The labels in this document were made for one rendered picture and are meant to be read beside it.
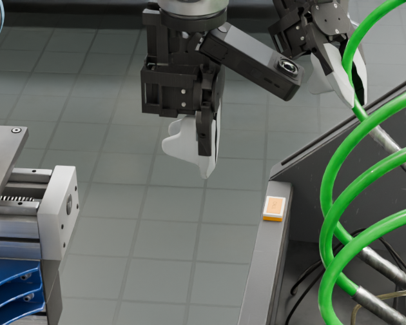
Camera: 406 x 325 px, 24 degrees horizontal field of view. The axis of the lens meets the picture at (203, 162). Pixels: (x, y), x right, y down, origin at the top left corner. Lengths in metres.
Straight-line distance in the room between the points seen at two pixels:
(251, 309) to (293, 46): 0.37
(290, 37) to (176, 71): 0.33
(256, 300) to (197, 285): 1.50
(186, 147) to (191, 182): 2.20
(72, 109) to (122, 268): 1.02
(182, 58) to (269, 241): 0.50
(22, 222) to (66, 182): 0.10
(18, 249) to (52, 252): 0.05
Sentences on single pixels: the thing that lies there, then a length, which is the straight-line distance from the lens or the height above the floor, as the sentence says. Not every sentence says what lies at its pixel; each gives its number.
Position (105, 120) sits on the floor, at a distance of 3.64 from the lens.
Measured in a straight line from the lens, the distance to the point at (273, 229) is 1.46.
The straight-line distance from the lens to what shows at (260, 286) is 1.35.
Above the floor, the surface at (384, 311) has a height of 1.11.
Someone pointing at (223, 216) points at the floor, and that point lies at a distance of 3.10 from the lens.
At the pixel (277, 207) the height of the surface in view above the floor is 0.96.
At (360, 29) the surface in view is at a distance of 1.23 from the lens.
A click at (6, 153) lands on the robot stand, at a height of 1.04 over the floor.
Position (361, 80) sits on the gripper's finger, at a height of 1.23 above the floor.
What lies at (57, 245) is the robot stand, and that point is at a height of 0.93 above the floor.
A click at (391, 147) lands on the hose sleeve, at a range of 1.29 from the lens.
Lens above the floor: 1.83
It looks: 33 degrees down
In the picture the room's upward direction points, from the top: straight up
